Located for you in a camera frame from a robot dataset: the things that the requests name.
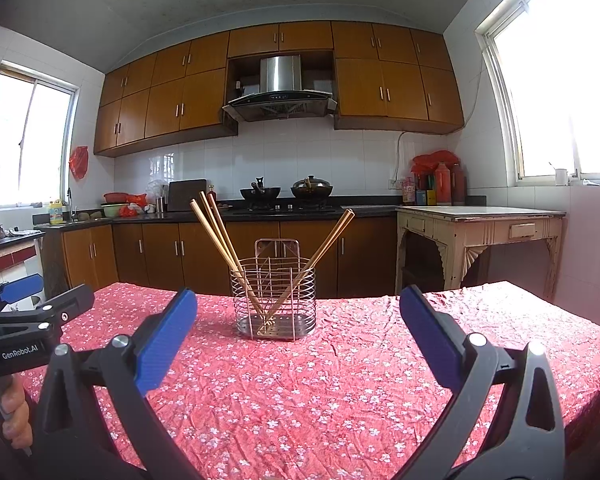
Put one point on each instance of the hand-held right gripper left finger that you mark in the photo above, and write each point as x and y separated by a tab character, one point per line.
165	345

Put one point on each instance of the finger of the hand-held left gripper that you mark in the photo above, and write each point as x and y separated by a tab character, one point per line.
25	287
65	302

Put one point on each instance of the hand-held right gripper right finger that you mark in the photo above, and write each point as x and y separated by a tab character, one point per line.
430	335

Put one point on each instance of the person's left hand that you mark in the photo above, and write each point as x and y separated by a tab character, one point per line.
15	410

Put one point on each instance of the yellow detergent bottle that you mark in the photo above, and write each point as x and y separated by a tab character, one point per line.
56	212

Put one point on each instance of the brown base cabinets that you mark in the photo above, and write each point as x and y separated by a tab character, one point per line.
160	255

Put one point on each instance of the metal faucet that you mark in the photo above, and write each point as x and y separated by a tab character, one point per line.
70	205

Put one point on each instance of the green plastic basin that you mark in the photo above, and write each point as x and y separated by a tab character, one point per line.
111	208

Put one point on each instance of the old cream wooden table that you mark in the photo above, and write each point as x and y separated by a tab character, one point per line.
480	232

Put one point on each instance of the small red plastic bag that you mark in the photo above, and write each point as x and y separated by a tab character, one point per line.
130	208

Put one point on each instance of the red plastic basin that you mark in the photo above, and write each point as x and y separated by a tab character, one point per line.
115	196

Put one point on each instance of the black kitchen countertop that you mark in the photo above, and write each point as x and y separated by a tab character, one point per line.
170	216

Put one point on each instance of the red hanging plastic bag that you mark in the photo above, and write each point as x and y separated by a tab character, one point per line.
79	161

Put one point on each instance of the yellow blue carton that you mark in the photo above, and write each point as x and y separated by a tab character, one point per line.
425	196

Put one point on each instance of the red floral tablecloth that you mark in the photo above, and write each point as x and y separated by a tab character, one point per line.
290	410

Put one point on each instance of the white plastic bag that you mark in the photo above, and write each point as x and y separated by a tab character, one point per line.
156	189

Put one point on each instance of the black countertop box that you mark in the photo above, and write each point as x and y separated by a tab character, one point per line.
186	196

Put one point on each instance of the orange oil bottle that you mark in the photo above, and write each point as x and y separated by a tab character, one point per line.
442	185

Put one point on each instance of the small red bottle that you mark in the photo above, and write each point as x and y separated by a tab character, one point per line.
210	201

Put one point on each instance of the dark brown bottle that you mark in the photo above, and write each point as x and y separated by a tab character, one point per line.
458	185

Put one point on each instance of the large red plastic bag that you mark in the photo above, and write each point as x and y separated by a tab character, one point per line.
432	160

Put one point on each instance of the black gas stove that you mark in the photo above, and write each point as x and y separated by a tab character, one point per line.
300	207

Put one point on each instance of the black lidded wok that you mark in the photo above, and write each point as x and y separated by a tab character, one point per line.
311	190

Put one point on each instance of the white cup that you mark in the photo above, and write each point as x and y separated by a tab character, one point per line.
560	176

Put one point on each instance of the large bright window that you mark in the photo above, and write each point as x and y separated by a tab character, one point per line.
555	100

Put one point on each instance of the steel range hood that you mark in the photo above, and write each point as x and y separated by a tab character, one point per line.
280	72

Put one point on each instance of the white wall socket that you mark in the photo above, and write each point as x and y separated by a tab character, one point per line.
393	183

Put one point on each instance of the brown wall cabinets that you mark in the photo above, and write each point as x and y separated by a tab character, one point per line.
380	85

